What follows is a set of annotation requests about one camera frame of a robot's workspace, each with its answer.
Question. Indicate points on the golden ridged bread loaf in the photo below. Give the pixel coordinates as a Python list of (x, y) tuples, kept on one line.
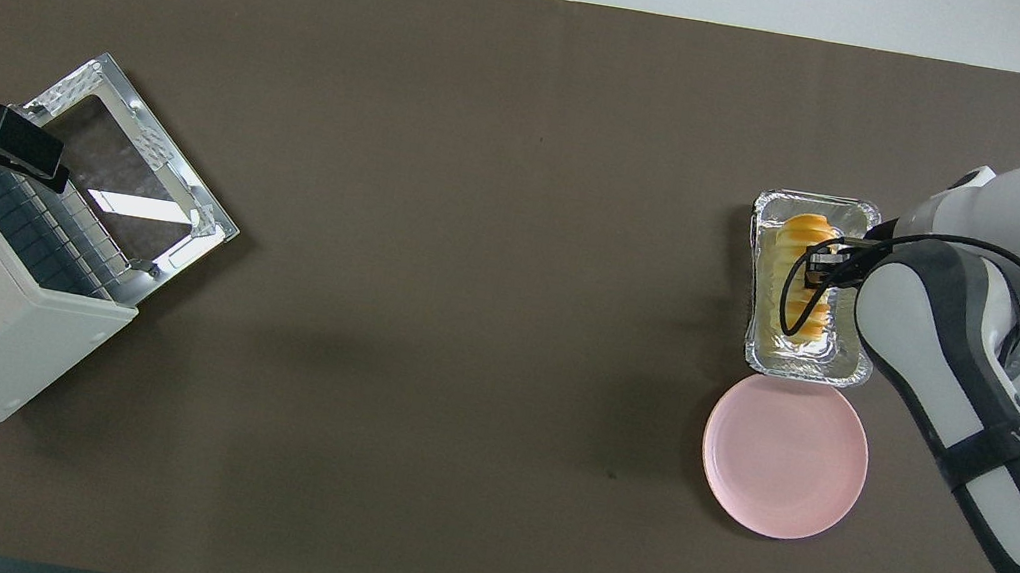
[(801, 234)]

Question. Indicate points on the aluminium foil tray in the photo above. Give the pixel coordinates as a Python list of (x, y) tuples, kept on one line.
[(847, 362)]

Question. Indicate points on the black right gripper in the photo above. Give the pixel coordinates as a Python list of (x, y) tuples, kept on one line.
[(843, 255)]

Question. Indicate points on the glass oven door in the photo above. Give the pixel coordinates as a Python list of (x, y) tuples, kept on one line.
[(115, 157)]

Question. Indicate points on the brown table mat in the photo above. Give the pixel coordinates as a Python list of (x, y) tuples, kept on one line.
[(454, 117)]

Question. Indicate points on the pink round plate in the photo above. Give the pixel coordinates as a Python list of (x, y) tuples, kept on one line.
[(784, 459)]

